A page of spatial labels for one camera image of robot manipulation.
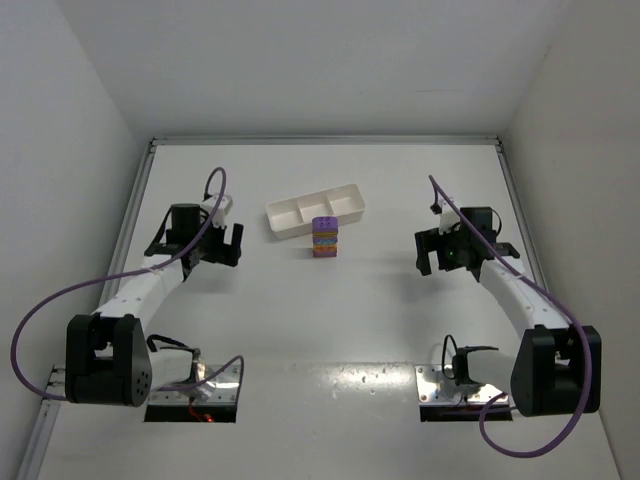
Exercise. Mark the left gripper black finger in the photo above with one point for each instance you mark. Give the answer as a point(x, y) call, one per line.
point(223, 258)
point(233, 250)

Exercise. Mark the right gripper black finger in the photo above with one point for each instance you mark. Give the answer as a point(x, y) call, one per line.
point(424, 266)
point(421, 247)

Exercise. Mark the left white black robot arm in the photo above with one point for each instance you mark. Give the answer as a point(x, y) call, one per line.
point(110, 360)

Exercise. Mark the left aluminium frame rail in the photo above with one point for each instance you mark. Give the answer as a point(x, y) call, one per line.
point(41, 433)

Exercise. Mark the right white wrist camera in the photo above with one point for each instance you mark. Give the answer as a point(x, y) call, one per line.
point(448, 218)

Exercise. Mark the purple lego brick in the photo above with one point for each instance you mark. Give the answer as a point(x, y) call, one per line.
point(325, 225)

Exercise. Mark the yellow striped lego brick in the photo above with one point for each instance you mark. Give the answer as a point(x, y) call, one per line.
point(325, 235)

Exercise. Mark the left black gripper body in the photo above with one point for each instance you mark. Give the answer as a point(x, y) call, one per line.
point(223, 245)

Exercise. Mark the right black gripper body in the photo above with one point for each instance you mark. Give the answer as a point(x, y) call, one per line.
point(435, 250)

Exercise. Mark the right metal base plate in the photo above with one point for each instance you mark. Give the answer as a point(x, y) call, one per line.
point(436, 390)

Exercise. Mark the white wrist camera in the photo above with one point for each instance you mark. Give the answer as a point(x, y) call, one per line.
point(448, 218)
point(224, 204)

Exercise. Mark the white three-compartment tray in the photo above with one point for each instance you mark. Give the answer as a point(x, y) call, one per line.
point(293, 217)

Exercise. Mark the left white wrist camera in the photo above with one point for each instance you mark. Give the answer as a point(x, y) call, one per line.
point(224, 204)

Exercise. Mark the back aluminium frame rail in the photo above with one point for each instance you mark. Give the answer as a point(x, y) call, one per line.
point(492, 140)

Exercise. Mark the metal base plate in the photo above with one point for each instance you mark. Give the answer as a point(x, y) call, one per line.
point(220, 391)
point(436, 390)

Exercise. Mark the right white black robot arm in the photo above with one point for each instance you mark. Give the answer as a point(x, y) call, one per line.
point(557, 364)

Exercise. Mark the thin purple lego plate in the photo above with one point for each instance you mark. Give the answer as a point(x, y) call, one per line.
point(327, 254)

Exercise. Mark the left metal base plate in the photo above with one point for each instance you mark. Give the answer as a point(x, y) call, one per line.
point(220, 391)

